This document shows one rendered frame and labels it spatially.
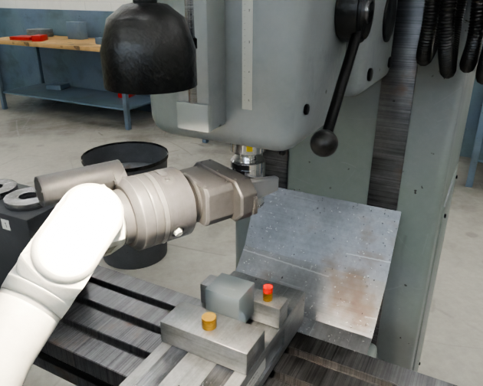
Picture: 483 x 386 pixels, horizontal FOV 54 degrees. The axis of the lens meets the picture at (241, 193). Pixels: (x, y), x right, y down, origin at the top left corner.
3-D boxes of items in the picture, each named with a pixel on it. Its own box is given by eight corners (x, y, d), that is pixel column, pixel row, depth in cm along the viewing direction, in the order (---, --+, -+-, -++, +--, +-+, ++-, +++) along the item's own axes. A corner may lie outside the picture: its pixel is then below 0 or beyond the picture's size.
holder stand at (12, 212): (44, 305, 93) (24, 214, 85) (-32, 277, 102) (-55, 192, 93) (87, 274, 103) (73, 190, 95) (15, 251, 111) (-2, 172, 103)
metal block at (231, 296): (238, 332, 73) (238, 299, 70) (205, 319, 75) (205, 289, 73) (254, 312, 77) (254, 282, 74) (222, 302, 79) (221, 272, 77)
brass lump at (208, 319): (211, 332, 69) (211, 323, 68) (198, 328, 70) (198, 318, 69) (219, 324, 71) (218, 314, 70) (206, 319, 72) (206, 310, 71)
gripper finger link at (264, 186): (274, 192, 66) (238, 203, 62) (275, 171, 64) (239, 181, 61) (282, 196, 65) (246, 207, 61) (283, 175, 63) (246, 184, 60)
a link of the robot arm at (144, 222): (175, 231, 52) (73, 263, 46) (146, 256, 61) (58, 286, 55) (139, 141, 54) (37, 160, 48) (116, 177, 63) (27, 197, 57)
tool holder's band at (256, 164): (267, 170, 62) (267, 163, 62) (231, 171, 62) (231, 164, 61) (262, 158, 66) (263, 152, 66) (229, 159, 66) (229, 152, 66)
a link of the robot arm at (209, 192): (259, 168, 57) (172, 191, 50) (257, 238, 61) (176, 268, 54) (202, 142, 66) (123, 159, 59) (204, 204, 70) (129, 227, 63)
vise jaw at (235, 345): (246, 376, 67) (247, 354, 65) (161, 341, 73) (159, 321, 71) (264, 350, 71) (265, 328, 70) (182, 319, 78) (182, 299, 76)
